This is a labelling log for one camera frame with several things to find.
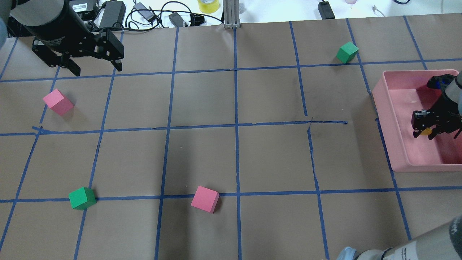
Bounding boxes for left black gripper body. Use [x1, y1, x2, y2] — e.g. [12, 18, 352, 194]
[32, 7, 125, 67]

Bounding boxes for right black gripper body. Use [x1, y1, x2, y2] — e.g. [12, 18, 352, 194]
[412, 74, 462, 135]

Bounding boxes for yellow push button switch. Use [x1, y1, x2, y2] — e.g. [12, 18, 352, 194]
[420, 128, 432, 135]

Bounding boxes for green cube near left arm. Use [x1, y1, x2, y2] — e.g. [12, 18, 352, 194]
[68, 187, 97, 211]

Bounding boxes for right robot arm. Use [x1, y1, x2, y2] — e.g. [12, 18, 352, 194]
[337, 69, 461, 260]

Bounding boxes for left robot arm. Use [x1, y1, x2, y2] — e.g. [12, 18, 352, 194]
[1, 0, 125, 76]

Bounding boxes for black power adapter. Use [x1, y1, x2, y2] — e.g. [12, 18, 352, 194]
[98, 0, 126, 29]

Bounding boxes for pink cube far side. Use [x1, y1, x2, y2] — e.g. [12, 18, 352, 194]
[42, 89, 74, 116]

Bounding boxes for pink cube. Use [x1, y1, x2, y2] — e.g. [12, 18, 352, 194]
[42, 89, 74, 116]
[190, 186, 220, 214]

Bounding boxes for pink plastic bin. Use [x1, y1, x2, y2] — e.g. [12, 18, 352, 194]
[372, 69, 462, 172]

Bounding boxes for green cube near bin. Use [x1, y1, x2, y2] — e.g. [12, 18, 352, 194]
[336, 42, 359, 64]

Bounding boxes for yellow tape roll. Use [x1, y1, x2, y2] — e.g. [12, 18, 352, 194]
[197, 0, 220, 14]

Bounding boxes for pink cube centre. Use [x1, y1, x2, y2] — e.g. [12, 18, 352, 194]
[190, 186, 220, 214]

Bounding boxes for aluminium frame post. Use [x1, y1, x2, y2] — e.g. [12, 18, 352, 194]
[222, 0, 241, 29]

